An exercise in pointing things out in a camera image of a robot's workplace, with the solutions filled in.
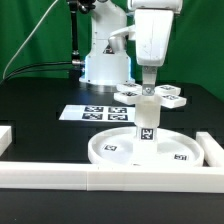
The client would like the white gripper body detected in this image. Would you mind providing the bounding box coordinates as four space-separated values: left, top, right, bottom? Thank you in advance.
135 9 174 67

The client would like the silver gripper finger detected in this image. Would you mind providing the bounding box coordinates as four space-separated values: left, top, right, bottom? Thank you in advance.
142 66 157 96

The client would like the white cross table base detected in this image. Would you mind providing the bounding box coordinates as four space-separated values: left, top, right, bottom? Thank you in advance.
114 83 187 109

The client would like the white round table top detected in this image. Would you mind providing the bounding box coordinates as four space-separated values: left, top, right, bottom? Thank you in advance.
88 126 204 168

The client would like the white marker sheet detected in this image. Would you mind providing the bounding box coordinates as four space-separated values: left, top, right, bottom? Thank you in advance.
59 105 135 122

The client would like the white right fence bar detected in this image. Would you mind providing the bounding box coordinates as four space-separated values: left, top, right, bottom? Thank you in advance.
196 132 224 168

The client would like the white fence bar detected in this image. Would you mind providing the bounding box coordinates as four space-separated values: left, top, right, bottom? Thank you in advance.
0 162 224 193
196 132 224 168

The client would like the white front fence bar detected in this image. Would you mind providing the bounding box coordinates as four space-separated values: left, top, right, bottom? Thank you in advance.
0 162 224 193

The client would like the white left fence block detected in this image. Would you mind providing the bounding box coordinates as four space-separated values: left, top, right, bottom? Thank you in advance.
0 126 12 156

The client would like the grey cable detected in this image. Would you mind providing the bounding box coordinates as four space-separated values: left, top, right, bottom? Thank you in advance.
1 0 60 80

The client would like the black cable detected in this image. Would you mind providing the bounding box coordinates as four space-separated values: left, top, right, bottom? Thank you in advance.
0 61 74 84

